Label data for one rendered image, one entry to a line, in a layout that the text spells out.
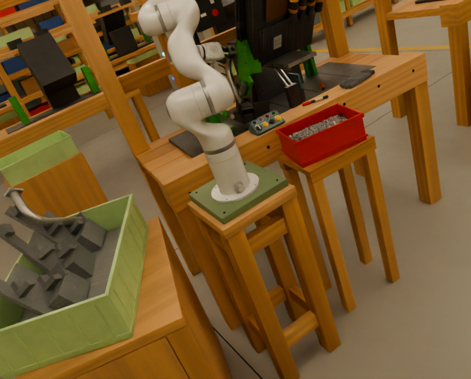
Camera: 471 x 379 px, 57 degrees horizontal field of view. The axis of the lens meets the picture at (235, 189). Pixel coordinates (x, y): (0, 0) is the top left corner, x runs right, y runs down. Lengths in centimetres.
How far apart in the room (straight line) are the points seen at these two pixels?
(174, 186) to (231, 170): 41
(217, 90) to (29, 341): 93
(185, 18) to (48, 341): 113
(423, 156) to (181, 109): 162
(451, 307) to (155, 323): 138
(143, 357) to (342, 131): 113
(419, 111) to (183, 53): 145
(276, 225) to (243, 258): 17
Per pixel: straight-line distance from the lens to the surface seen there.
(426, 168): 272
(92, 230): 178
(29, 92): 890
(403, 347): 209
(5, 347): 145
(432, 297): 227
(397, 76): 240
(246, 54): 217
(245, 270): 160
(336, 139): 184
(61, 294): 145
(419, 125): 260
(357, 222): 231
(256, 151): 199
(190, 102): 145
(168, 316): 135
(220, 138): 149
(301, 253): 172
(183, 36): 161
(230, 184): 157
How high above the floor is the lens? 161
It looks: 27 degrees down
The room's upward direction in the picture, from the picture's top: 21 degrees counter-clockwise
